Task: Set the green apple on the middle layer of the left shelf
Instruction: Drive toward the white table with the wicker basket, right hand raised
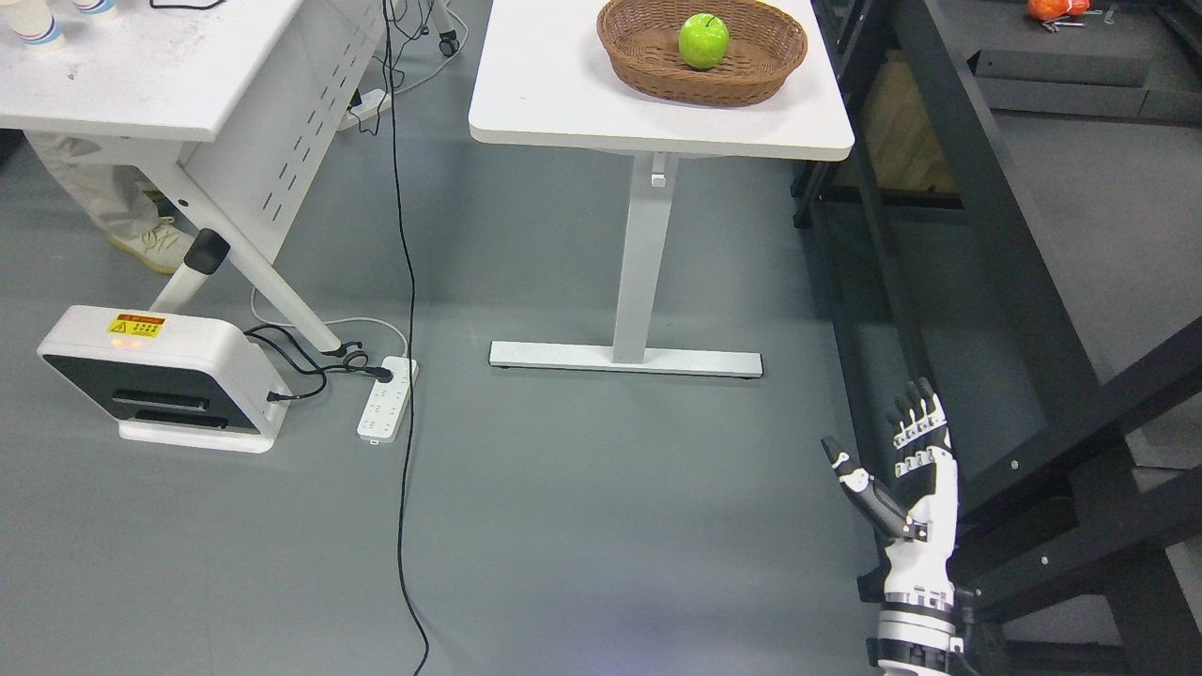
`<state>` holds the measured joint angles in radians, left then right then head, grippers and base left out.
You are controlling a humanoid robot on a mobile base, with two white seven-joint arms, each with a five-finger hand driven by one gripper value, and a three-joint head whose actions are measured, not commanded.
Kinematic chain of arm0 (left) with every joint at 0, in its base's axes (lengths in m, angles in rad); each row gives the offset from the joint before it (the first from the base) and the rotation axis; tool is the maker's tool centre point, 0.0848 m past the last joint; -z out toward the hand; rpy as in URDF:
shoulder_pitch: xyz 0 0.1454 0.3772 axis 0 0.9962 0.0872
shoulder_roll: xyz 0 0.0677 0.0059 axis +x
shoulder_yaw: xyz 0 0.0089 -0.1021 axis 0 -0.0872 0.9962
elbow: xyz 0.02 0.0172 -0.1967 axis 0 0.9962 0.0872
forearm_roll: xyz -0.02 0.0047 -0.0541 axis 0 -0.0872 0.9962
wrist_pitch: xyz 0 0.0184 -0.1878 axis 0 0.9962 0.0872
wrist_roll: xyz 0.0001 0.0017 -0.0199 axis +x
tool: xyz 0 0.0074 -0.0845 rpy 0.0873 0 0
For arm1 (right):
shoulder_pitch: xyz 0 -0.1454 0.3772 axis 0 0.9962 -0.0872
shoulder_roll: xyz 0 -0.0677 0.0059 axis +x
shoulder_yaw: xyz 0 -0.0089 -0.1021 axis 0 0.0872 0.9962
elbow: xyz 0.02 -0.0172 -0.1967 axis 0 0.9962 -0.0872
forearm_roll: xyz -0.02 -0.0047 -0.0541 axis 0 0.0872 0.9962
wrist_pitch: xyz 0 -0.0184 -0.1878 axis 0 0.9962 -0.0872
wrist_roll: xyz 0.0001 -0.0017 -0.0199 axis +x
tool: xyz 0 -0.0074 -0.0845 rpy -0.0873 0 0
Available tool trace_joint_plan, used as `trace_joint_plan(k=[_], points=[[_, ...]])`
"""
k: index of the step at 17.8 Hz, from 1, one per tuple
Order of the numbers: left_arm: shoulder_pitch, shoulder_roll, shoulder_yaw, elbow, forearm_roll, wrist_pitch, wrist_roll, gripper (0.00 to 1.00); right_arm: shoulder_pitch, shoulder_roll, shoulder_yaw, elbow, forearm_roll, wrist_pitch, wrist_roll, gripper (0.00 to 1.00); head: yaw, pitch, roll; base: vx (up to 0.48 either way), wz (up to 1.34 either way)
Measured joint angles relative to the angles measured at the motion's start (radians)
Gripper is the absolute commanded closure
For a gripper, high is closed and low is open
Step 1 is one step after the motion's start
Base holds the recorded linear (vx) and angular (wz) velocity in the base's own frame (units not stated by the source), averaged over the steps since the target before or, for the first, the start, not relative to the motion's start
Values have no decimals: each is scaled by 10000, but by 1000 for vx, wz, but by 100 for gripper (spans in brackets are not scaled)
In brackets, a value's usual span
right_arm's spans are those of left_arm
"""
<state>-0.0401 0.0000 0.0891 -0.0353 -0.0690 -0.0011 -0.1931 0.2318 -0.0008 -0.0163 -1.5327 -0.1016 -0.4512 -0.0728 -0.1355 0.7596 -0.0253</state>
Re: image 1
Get white paper cup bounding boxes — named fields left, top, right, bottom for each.
left=1, top=0, right=66, bottom=51

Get white black floor device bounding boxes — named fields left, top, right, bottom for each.
left=38, top=306, right=288, bottom=453

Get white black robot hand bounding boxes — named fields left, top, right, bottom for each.
left=823, top=376, right=959, bottom=612

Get person leg beige trousers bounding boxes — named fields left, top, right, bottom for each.
left=24, top=130, right=160, bottom=239

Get beige sneaker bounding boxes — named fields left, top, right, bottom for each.
left=107, top=217, right=194, bottom=275

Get black metal shelf rack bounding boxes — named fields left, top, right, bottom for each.
left=795, top=1, right=1200, bottom=675

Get white folding table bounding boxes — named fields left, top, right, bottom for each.
left=1, top=1, right=385, bottom=356

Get long black cable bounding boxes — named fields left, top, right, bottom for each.
left=380, top=0, right=432, bottom=676

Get orange fruit on shelf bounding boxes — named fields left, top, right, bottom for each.
left=1027, top=0, right=1091, bottom=23

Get green apple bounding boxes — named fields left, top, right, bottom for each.
left=677, top=13, right=731, bottom=71

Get white standing desk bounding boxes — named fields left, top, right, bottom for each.
left=469, top=1, right=855, bottom=379

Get white power strip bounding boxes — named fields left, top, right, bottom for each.
left=357, top=356, right=418, bottom=444
left=338, top=89, right=392, bottom=131

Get brown wicker basket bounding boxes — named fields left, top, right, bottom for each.
left=596, top=1, right=809, bottom=107

